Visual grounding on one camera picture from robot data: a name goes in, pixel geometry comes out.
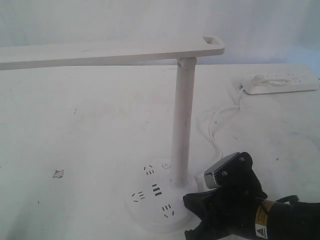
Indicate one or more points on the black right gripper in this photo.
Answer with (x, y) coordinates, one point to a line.
(228, 209)

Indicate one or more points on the white power strip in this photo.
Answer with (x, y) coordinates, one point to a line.
(279, 82)

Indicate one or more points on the small torn paper scrap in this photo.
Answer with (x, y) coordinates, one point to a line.
(58, 174)

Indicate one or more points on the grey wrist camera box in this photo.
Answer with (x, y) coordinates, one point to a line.
(217, 170)

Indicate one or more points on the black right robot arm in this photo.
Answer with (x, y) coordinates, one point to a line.
(286, 219)

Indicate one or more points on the white desk lamp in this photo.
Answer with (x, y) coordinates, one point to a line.
(155, 193)

